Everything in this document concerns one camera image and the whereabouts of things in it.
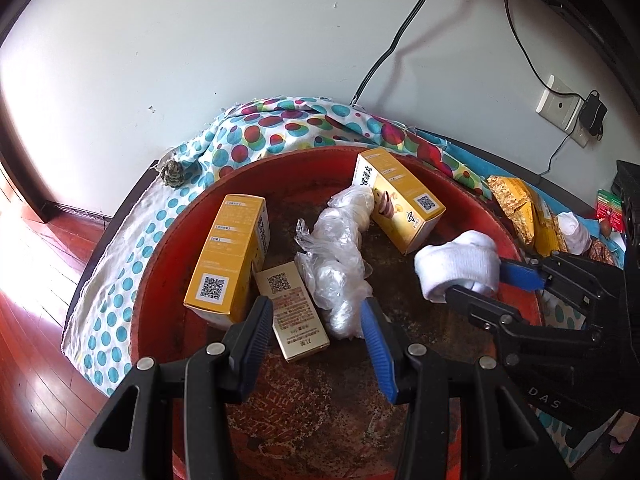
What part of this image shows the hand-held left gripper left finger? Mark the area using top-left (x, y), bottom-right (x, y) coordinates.
top-left (57, 295), bottom-right (275, 480)

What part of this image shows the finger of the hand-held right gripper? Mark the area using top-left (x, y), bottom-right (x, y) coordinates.
top-left (500, 254), bottom-right (626, 321)
top-left (445, 285), bottom-right (602, 367)

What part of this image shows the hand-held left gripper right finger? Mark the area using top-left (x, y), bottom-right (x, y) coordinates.
top-left (360, 297), bottom-right (571, 480)

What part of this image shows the small gold box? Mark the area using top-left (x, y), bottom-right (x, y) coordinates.
top-left (253, 261), bottom-right (331, 363)

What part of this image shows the yellow foil packet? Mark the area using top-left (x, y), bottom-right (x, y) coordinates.
top-left (487, 175), bottom-right (561, 256)

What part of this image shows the round red worn tray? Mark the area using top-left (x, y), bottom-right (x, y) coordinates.
top-left (131, 145), bottom-right (546, 480)

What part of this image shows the brown snack packet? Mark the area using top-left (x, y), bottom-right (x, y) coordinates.
top-left (587, 237), bottom-right (626, 266)

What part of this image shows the yellow cartoon medicine box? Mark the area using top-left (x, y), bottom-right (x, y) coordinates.
top-left (352, 148), bottom-right (447, 256)
top-left (183, 194), bottom-right (271, 331)

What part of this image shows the green and red box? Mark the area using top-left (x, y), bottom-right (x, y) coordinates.
top-left (596, 189), bottom-right (626, 233)

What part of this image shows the plain blue cloth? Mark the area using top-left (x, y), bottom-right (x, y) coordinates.
top-left (415, 127), bottom-right (606, 241)

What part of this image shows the black power adapter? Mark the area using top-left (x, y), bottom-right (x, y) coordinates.
top-left (579, 91), bottom-right (608, 137)

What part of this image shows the small green brown ornament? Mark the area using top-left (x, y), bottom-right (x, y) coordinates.
top-left (159, 159), bottom-right (187, 190)

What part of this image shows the polka dot cloth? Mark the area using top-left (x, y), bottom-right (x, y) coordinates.
top-left (61, 96), bottom-right (640, 466)

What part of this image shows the thin black adapter cable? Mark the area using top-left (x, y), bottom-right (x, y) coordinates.
top-left (547, 130), bottom-right (573, 173)

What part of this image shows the white wall power outlet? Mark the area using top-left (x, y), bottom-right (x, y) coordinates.
top-left (570, 115), bottom-right (598, 149)

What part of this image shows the white wall aerial socket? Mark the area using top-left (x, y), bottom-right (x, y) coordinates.
top-left (536, 75), bottom-right (585, 128)

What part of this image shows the thick black cable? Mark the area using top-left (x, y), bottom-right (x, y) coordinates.
top-left (350, 0), bottom-right (473, 106)

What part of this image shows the thin black television cable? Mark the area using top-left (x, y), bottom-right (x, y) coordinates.
top-left (502, 0), bottom-right (596, 98)

